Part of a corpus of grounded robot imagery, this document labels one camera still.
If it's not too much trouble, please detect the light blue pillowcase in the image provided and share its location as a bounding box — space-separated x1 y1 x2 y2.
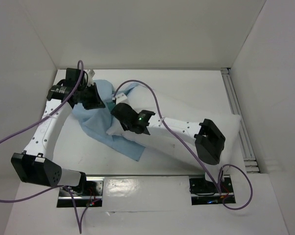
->
73 80 145 161

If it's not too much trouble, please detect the white pillow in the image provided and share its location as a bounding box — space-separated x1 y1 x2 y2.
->
106 85 241 164

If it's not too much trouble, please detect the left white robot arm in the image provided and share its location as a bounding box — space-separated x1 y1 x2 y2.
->
11 68 105 195

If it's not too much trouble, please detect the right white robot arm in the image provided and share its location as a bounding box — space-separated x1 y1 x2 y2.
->
110 103 225 192

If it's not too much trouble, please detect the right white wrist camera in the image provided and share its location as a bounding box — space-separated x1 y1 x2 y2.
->
113 93 128 105

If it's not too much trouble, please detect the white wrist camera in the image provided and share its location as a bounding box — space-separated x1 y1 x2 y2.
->
113 93 128 105
85 69 95 86

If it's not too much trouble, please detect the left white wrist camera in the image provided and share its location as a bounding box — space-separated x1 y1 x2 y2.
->
85 69 95 86

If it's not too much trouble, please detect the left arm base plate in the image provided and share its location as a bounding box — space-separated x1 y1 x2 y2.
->
56 176 104 208

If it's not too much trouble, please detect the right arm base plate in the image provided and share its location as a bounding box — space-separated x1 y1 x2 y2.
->
189 176 236 206

